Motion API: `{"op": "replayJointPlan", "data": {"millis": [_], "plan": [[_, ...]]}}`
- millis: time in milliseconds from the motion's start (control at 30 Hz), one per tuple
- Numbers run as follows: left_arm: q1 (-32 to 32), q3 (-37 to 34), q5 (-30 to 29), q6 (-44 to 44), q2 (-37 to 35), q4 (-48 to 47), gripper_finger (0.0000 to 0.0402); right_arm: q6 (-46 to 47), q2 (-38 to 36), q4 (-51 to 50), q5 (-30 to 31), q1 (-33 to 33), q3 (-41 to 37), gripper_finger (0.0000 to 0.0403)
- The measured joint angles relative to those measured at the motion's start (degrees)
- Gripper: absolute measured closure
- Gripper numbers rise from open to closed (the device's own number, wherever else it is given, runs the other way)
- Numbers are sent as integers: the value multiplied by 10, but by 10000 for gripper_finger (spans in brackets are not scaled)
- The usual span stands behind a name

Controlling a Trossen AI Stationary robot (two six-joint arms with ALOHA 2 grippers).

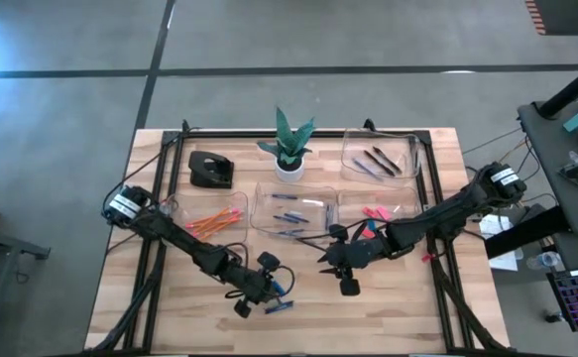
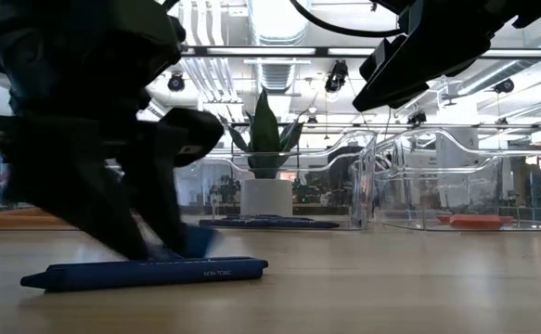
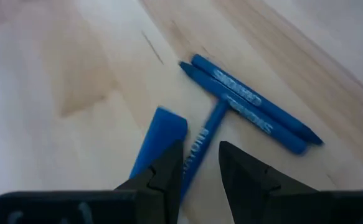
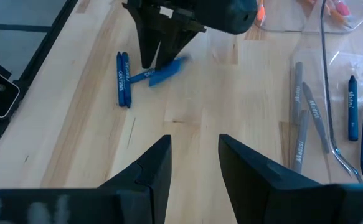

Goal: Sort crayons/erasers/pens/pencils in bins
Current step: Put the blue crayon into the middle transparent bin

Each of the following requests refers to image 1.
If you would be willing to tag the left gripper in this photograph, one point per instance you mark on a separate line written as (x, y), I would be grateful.
(254, 287)

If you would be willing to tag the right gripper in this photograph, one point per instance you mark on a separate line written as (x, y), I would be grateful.
(363, 253)

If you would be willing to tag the blue eraser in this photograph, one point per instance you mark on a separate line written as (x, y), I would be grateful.
(371, 225)

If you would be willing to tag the pink eraser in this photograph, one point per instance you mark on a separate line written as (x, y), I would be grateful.
(384, 213)

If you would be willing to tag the grey pen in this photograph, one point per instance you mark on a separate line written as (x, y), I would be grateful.
(368, 169)

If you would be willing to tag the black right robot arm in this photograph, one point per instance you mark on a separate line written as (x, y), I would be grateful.
(447, 215)

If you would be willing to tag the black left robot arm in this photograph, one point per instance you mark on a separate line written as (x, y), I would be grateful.
(184, 243)

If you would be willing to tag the clear plastic bin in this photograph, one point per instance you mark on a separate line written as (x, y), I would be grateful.
(313, 218)
(402, 198)
(229, 198)
(402, 149)

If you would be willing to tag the small red clip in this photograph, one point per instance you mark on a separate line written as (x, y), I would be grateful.
(429, 258)

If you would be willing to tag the green plant in white pot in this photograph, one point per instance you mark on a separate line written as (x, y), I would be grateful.
(289, 171)

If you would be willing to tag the white paper sheet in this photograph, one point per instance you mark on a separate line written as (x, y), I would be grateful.
(504, 258)

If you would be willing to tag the clear water bottle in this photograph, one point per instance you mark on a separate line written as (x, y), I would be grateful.
(543, 260)

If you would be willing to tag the grey desk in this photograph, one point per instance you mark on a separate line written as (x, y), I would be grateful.
(561, 198)

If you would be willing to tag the grey metal bench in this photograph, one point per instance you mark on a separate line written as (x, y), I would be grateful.
(1, 238)

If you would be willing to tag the teal box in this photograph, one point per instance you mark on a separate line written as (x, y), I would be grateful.
(577, 121)

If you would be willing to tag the black pole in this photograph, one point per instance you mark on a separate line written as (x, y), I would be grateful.
(573, 89)

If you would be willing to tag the black striped floor mat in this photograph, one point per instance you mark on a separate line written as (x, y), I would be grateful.
(563, 17)

